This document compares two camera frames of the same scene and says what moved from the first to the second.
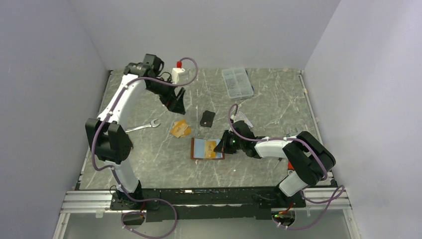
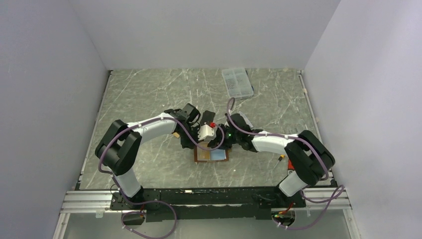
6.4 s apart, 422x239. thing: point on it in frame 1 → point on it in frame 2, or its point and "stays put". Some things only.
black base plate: (178, 204) stays put
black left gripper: (176, 105) → (186, 144)
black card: (207, 119) stays put
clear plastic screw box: (237, 82) stays put
